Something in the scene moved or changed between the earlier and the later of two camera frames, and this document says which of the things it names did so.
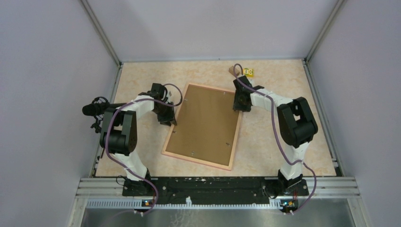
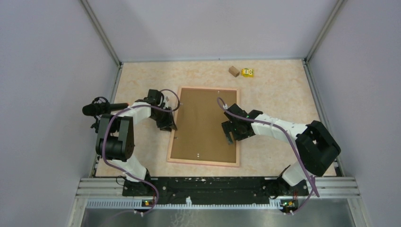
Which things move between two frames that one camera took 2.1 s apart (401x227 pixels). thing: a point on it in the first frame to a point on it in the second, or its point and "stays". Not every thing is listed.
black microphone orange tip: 97,108 stays
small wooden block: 231,70 stays
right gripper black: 237,107 to 228,126
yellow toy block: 249,73 stays
